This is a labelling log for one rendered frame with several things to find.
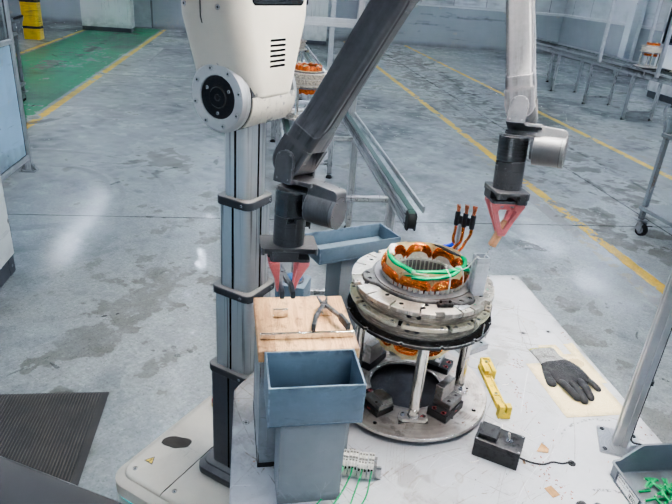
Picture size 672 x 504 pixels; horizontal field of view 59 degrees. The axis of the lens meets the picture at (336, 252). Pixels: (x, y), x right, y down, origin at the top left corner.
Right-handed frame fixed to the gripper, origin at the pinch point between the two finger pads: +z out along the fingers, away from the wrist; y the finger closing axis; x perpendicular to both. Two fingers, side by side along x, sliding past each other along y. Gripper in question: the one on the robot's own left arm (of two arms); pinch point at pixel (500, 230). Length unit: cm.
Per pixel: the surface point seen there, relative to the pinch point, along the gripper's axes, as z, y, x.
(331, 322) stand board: 18.0, -8.5, 34.1
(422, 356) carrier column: 26.8, -5.4, 14.4
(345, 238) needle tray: 17, 41, 30
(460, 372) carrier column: 38.7, 8.3, 1.8
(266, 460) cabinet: 45, -17, 46
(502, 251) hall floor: 102, 279, -96
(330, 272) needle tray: 25, 36, 33
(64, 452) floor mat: 114, 68, 129
